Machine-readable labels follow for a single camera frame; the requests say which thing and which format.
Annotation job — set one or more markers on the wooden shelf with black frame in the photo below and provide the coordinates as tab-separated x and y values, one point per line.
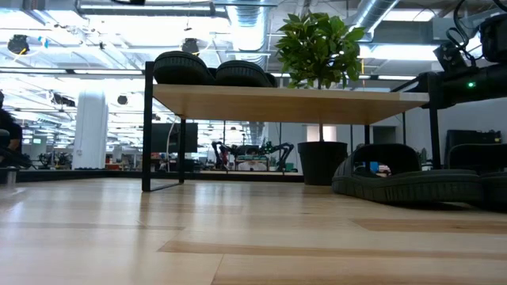
277	105

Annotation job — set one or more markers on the person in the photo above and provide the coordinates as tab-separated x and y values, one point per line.
10	130

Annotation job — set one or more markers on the white round pillar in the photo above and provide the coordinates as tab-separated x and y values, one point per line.
90	130

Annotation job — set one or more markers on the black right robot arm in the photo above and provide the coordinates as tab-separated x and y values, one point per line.
495	35

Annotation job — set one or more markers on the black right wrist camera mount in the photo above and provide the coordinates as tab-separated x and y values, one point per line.
449	55

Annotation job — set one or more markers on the black plant pot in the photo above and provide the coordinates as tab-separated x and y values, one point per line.
321	162

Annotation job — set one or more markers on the black background robot arms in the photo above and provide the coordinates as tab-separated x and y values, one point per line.
277	152

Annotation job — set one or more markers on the green leafy plant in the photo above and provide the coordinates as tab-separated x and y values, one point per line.
317	43

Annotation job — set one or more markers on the black computer monitor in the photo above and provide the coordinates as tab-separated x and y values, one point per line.
166	136

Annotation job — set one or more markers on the black foam slide sandal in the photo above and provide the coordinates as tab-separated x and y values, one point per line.
180	69
408	186
241	75
491	184

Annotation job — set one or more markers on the silver ribbed ceiling duct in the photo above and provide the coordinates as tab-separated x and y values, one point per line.
249	31

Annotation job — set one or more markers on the small black ceiling dome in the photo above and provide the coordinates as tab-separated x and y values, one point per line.
122	99

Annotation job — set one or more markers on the black ceiling dome device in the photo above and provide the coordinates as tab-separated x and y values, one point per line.
190	45
18	44

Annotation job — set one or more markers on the black equipment case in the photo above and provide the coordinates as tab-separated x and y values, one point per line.
471	136

